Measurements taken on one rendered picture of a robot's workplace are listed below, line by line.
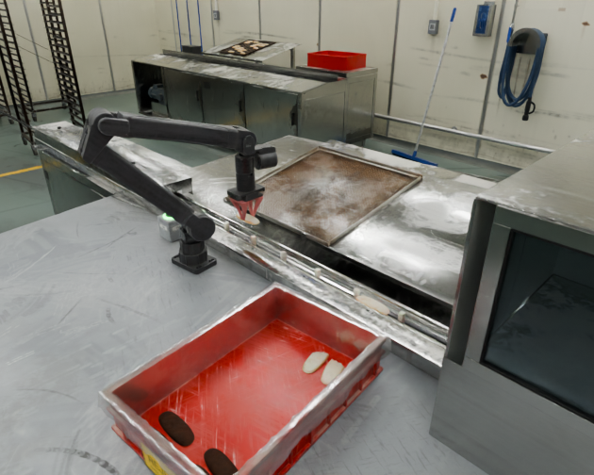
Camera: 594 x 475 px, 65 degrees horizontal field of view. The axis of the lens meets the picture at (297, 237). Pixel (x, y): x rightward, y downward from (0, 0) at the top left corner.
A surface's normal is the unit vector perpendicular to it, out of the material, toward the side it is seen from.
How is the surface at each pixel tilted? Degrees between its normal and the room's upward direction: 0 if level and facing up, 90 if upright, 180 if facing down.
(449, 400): 90
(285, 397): 0
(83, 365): 0
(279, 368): 0
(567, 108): 90
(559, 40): 90
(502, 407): 91
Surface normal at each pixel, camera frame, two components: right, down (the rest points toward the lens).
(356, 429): 0.00, -0.88
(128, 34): 0.70, 0.33
